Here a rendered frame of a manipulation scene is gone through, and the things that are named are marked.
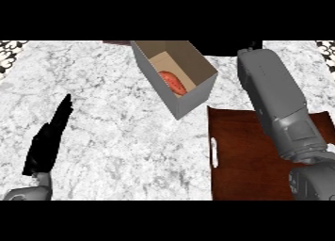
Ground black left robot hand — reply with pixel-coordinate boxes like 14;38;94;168
20;93;75;177

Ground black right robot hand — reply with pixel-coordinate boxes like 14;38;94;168
193;40;263;58

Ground open cardboard box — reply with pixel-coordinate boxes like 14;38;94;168
129;40;219;121

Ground orange sweet potato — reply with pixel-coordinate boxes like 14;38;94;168
156;70;188;97

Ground brown wooden tray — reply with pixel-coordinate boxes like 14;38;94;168
204;105;335;201

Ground dark maroon object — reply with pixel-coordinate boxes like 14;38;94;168
101;40;132;47

